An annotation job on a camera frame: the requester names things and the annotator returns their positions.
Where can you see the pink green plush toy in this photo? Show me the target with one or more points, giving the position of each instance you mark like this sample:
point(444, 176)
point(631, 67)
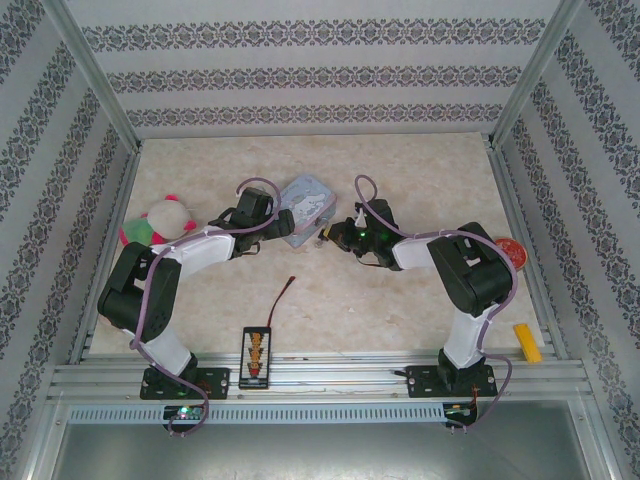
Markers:
point(167, 220)

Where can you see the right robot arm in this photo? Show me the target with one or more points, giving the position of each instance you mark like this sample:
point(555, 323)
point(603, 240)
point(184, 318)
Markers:
point(475, 270)

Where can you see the black charger board orange labels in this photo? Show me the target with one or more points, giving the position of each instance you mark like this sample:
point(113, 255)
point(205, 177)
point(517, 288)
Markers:
point(255, 357)

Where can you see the small circuit board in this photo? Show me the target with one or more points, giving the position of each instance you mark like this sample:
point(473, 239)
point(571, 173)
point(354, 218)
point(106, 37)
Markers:
point(185, 412)
point(460, 412)

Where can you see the grey metal sheet panel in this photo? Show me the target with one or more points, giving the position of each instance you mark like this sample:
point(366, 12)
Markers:
point(320, 452)

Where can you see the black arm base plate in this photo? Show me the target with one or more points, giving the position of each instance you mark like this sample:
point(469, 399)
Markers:
point(422, 381)
point(215, 382)

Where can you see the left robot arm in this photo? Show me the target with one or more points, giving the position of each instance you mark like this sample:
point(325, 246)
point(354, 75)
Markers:
point(135, 295)

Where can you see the yellow block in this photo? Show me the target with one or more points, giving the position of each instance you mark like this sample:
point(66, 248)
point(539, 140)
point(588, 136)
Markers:
point(528, 342)

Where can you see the aluminium side rail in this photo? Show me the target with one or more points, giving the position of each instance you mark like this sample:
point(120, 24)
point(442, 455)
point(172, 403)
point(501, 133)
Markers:
point(535, 300)
point(107, 200)

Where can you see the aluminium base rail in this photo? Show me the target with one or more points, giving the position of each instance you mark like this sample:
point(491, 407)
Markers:
point(325, 375)

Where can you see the blue cartoon tin box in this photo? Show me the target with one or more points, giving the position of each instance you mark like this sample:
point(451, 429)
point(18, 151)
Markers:
point(310, 205)

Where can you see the aluminium frame post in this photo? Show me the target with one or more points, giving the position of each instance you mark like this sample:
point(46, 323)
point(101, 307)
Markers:
point(537, 75)
point(95, 75)

